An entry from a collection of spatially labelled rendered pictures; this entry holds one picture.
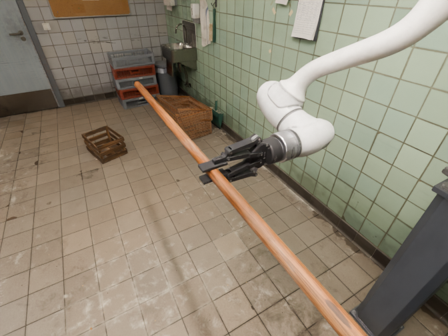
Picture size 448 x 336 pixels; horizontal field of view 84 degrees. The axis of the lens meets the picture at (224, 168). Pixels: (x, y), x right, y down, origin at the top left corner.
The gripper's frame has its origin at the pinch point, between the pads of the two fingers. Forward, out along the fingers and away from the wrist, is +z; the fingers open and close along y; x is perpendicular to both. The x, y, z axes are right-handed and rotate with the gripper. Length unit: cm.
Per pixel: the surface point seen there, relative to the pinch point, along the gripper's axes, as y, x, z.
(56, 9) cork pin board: -11, 405, 24
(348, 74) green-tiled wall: 8, 54, -123
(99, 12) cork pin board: -5, 405, -27
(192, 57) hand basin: 44, 288, -117
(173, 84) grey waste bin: 95, 350, -104
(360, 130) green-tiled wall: 38, 34, -122
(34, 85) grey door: 80, 405, 86
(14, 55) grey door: 38, 405, 92
